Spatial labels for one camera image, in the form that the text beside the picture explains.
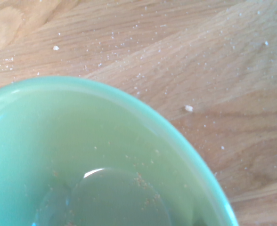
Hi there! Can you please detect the green ceramic bowl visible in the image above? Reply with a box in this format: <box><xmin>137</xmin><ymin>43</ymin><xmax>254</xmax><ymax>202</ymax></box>
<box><xmin>0</xmin><ymin>75</ymin><xmax>239</xmax><ymax>226</ymax></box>

